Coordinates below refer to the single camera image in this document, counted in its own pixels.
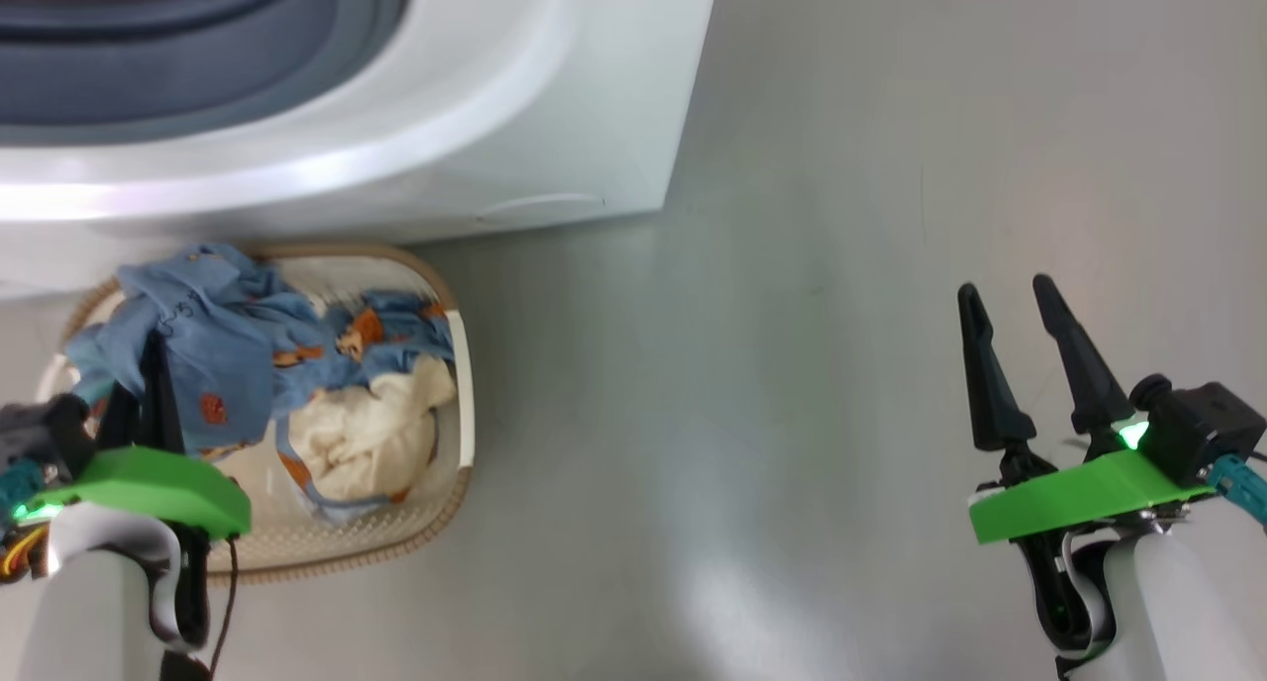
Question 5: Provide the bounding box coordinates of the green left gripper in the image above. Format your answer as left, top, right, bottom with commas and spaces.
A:
40, 330, 251, 539

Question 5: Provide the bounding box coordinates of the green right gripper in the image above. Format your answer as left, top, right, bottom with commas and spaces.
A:
957, 273, 1214, 545

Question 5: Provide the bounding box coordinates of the blue bear print garment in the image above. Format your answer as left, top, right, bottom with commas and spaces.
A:
64, 243, 458, 524

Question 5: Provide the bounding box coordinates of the cream fabric garment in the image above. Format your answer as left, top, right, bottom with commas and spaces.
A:
223, 354, 458, 504

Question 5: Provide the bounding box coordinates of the cream perforated laundry basket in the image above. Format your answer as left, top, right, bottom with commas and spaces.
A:
35, 243, 476, 585

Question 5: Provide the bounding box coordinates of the grey rubber door gasket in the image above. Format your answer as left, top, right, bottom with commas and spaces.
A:
0, 0, 412, 147

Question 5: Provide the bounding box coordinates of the white front-load washing machine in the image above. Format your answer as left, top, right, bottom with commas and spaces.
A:
0, 0, 722, 301

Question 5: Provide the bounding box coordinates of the round white filter cover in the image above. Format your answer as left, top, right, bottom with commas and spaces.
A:
475, 194, 607, 227

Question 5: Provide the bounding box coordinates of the teal cable connector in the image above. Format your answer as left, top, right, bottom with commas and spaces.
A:
0, 461, 43, 512
1206, 453, 1267, 532

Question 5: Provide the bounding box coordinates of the coloured wire bundle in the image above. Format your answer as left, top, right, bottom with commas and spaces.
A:
0, 523, 50, 581

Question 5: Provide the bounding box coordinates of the thin black cable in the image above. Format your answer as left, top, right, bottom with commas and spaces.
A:
210, 535, 241, 681

